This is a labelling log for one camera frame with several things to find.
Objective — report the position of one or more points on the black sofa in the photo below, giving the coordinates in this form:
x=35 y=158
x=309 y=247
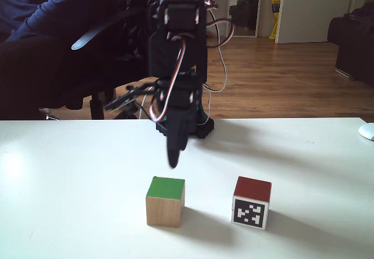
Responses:
x=355 y=45

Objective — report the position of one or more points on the white door panel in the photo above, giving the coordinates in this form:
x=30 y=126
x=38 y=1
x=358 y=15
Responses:
x=312 y=10

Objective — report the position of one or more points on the white rounded object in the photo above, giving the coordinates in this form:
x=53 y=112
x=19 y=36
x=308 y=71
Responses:
x=367 y=131

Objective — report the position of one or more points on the person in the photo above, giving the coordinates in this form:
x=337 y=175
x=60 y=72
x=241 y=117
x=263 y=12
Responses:
x=29 y=37

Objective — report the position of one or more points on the black office chair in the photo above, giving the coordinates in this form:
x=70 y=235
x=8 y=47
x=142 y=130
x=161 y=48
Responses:
x=87 y=38

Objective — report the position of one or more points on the yellow bag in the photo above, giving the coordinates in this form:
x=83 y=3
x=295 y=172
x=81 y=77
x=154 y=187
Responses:
x=275 y=13

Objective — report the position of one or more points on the red wooden cube with marker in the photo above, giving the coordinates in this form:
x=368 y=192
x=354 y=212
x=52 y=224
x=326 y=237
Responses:
x=251 y=203

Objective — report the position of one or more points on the wooden cube with green face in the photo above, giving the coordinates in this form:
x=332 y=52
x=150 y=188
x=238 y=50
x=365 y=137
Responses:
x=165 y=203

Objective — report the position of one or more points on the white framed standing mirror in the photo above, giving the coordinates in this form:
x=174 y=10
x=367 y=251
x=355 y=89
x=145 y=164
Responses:
x=245 y=10

